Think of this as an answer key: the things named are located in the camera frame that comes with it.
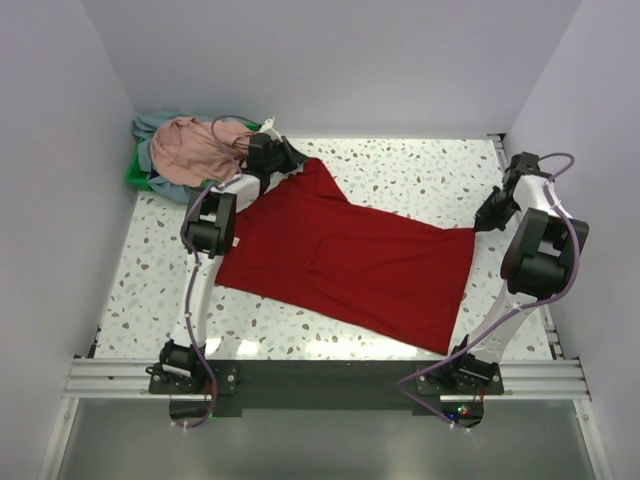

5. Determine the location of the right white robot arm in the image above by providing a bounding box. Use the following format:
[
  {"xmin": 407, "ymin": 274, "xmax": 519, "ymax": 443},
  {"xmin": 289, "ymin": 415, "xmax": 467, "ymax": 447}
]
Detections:
[{"xmin": 443, "ymin": 152, "xmax": 590, "ymax": 393}]

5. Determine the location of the aluminium frame rail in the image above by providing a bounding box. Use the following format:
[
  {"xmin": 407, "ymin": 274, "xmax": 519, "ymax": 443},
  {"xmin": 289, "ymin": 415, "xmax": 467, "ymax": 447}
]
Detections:
[{"xmin": 39, "ymin": 315, "xmax": 614, "ymax": 479}]

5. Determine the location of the light blue t shirt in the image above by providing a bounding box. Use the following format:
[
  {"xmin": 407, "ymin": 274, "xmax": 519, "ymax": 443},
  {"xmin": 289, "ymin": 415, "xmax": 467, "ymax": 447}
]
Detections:
[{"xmin": 125, "ymin": 110, "xmax": 190, "ymax": 204}]

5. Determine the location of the pink t shirt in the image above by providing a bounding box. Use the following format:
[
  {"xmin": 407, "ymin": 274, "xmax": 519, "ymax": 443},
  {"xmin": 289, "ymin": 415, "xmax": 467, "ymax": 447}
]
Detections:
[{"xmin": 150, "ymin": 116, "xmax": 254, "ymax": 187}]

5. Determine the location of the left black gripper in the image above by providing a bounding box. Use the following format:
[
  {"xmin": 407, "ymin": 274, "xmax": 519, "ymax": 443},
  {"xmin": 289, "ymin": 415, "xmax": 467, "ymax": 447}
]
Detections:
[{"xmin": 265, "ymin": 135, "xmax": 308, "ymax": 174}]

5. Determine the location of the green plastic bin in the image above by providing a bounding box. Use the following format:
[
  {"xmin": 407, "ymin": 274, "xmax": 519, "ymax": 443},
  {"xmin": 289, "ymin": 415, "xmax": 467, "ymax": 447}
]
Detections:
[{"xmin": 125, "ymin": 112, "xmax": 260, "ymax": 203}]

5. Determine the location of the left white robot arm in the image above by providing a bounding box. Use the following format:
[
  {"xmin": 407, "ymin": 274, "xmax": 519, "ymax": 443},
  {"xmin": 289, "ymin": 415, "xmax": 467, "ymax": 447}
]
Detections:
[{"xmin": 160, "ymin": 125, "xmax": 306, "ymax": 392}]

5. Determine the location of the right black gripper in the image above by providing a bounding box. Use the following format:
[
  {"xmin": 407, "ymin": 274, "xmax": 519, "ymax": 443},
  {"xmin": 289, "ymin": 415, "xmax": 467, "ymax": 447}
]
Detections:
[{"xmin": 473, "ymin": 185, "xmax": 519, "ymax": 232}]

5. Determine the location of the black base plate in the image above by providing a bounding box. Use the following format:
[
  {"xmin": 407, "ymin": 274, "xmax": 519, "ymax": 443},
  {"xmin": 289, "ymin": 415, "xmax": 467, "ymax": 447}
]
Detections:
[{"xmin": 146, "ymin": 360, "xmax": 505, "ymax": 427}]

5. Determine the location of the red t shirt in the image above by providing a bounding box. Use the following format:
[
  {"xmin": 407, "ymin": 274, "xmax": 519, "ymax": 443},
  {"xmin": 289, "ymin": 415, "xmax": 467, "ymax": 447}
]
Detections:
[{"xmin": 216, "ymin": 159, "xmax": 475, "ymax": 354}]

